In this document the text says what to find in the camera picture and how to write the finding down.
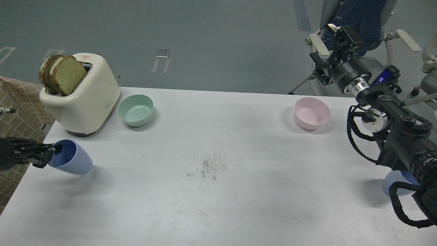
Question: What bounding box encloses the grey floor plate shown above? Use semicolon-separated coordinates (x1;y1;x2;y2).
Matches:
155;49;170;58

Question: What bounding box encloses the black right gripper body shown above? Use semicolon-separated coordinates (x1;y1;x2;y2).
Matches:
310;26;371;94

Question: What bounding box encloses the light blue cup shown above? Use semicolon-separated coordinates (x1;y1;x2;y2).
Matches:
381;170;420;196
48;139;93;175

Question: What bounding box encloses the bread slice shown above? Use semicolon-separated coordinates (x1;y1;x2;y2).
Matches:
49;56;87;96
38;55;63;95

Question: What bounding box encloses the brown checkered cloth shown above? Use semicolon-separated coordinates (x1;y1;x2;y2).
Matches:
0;76;55;213

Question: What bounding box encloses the pink bowl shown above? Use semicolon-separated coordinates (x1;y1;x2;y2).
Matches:
294;97;331;130

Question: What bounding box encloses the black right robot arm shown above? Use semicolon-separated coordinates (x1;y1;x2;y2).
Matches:
310;24;437;228

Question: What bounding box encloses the mint green bowl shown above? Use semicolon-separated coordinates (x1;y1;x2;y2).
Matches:
117;94;154;127

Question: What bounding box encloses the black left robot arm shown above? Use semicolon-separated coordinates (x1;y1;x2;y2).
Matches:
0;137;63;172

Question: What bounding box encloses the front bread slice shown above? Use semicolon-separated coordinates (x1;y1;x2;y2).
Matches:
49;56;87;96

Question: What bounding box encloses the rear bread slice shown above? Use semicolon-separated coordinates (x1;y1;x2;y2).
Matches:
38;55;63;95

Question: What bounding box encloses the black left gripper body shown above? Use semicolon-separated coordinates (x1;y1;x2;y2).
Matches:
3;137;53;168

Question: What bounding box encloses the grey office chair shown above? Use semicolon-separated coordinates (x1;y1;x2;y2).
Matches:
288;0;422;97

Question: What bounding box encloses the cream white toaster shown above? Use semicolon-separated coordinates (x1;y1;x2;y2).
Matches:
39;53;121;136

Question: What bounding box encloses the blue denim jacket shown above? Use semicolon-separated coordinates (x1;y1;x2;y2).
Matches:
320;0;386;57

